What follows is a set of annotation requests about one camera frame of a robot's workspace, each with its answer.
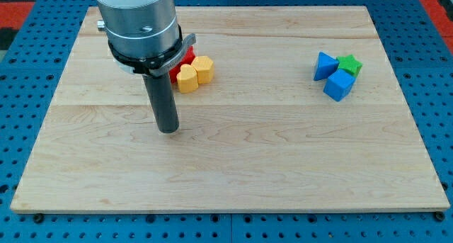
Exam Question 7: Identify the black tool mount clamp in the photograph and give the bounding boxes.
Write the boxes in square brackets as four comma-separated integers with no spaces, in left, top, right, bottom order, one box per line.
[108,30,196,77]

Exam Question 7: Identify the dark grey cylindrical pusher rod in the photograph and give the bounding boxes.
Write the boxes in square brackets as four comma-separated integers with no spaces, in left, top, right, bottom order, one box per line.
[143,74,179,133]

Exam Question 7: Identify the blue triangle block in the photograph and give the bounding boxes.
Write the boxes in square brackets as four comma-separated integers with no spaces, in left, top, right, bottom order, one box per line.
[313,52,339,81]

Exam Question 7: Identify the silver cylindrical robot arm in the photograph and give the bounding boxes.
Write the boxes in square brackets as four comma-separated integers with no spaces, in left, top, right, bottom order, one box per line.
[96,0,196,133]

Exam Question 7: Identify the red block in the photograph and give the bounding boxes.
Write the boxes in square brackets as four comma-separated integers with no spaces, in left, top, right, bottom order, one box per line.
[169,46,196,84]

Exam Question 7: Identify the light wooden board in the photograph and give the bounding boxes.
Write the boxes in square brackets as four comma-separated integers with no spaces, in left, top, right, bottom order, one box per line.
[11,6,450,214]

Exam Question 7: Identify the yellow hexagon block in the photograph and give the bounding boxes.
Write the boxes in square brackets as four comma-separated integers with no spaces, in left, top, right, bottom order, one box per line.
[191,56,214,84]

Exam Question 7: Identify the yellow heart block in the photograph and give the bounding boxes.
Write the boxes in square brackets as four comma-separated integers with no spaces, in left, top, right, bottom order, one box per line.
[176,64,198,94]

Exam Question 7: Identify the blue cube block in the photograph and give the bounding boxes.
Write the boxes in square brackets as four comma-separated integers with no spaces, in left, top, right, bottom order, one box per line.
[323,69,356,102]

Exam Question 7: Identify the green star block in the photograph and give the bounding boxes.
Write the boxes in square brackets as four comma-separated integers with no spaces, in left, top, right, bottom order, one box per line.
[336,55,363,78]

